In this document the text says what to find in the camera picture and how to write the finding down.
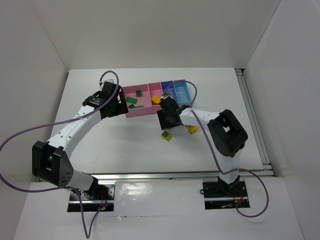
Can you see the right aluminium rail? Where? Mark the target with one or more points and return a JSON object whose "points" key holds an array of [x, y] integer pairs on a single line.
{"points": [[264, 156]]}

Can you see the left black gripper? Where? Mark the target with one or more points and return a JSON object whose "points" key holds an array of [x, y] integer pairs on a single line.
{"points": [[122, 105]]}

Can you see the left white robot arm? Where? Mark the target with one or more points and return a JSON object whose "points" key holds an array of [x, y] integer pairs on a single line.
{"points": [[51, 159]]}

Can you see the large pink container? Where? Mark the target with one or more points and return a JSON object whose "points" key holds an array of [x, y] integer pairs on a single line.
{"points": [[144, 100]]}

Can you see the yellow round flower lego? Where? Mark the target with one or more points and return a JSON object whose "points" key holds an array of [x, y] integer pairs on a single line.
{"points": [[155, 100]]}

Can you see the aluminium rail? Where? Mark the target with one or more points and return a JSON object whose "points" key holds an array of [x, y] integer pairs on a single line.
{"points": [[264, 156], [156, 175]]}

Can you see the orange lego plate stack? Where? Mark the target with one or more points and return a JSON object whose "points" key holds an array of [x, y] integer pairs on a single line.
{"points": [[191, 129]]}

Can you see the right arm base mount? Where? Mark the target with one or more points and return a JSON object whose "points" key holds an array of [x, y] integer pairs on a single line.
{"points": [[216, 199]]}

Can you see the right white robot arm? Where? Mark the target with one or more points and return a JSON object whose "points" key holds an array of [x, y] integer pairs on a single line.
{"points": [[223, 132]]}

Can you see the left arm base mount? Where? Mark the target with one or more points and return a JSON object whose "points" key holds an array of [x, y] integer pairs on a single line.
{"points": [[104, 199]]}

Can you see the dark green square lego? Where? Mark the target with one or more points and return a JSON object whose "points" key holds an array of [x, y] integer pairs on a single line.
{"points": [[138, 93]]}

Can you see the small pink container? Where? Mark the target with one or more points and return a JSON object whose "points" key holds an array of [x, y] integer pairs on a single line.
{"points": [[155, 89]]}

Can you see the light blue container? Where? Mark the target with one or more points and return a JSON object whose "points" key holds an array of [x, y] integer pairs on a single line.
{"points": [[182, 92]]}

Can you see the front aluminium rail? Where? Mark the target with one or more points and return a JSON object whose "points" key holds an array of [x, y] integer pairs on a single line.
{"points": [[156, 175]]}

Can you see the dark blue container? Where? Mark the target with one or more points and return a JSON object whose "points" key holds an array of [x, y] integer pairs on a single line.
{"points": [[168, 87]]}

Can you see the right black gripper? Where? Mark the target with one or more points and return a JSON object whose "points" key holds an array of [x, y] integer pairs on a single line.
{"points": [[164, 120]]}

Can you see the green lego plate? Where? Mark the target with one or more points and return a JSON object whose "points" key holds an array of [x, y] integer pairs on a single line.
{"points": [[131, 100]]}

